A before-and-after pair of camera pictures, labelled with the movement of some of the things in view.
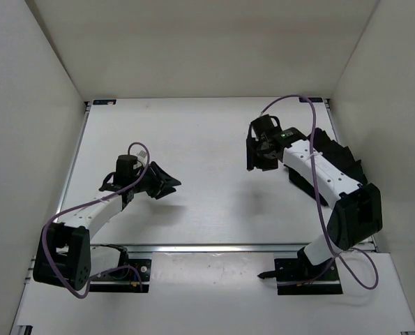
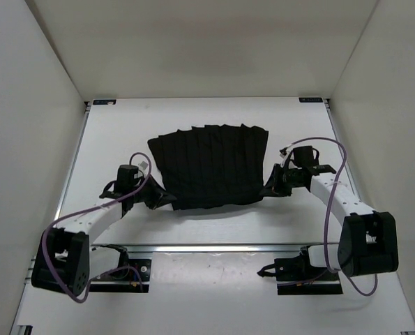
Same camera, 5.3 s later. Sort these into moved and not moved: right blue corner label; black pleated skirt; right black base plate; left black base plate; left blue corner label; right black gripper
Moved: black pleated skirt; right black gripper
Not moved: left blue corner label; right black base plate; right blue corner label; left black base plate
